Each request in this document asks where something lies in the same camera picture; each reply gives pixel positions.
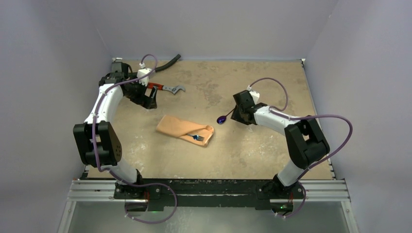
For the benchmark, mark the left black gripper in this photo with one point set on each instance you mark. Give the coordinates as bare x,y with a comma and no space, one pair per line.
148,102

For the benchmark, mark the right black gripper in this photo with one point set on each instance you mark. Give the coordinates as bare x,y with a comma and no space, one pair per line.
240,113

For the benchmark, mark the purple metallic spoon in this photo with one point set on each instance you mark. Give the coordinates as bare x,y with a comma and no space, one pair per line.
222,119

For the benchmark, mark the peach cloth napkin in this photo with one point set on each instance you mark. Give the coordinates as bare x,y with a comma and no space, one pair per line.
179,128

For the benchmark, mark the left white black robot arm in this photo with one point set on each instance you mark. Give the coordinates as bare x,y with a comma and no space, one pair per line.
96,140

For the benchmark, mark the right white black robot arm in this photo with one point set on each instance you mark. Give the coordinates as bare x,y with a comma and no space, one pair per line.
305,140

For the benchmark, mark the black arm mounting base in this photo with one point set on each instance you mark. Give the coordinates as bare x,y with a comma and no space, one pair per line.
159,193

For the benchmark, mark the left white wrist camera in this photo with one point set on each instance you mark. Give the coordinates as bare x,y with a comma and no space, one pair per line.
143,76

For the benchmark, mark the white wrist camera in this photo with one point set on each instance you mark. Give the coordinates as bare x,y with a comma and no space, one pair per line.
255,96
143,76

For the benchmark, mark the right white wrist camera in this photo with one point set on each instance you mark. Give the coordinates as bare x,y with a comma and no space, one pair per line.
255,96

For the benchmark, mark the red handled adjustable wrench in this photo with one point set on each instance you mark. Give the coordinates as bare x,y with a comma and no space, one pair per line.
172,89

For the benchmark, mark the aluminium frame rail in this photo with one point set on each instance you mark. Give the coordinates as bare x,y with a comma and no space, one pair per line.
103,189

